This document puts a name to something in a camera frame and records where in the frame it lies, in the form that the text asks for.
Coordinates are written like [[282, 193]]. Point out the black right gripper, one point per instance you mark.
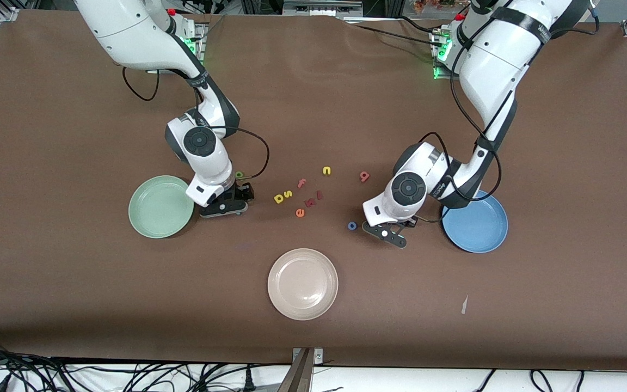
[[243, 191]]

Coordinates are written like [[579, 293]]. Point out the yellow foam letter D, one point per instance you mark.
[[278, 198]]

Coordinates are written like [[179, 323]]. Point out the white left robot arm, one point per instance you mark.
[[493, 71]]

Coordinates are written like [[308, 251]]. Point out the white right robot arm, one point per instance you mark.
[[128, 32]]

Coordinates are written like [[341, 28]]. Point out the blue plate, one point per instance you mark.
[[482, 228]]

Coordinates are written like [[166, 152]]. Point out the light green plate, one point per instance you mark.
[[155, 209]]

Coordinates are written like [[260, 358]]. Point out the white paper scrap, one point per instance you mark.
[[464, 305]]

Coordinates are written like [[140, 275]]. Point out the beige plate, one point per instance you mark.
[[302, 283]]

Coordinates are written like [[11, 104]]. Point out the brown table cover sheet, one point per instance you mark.
[[313, 109]]

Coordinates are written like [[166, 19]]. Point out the grey metal box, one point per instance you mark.
[[321, 6]]

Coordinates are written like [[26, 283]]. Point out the orange dried flowers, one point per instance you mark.
[[428, 5]]

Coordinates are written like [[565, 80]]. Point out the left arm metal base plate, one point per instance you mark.
[[444, 77]]

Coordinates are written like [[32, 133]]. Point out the metal table clamp bracket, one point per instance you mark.
[[318, 356]]

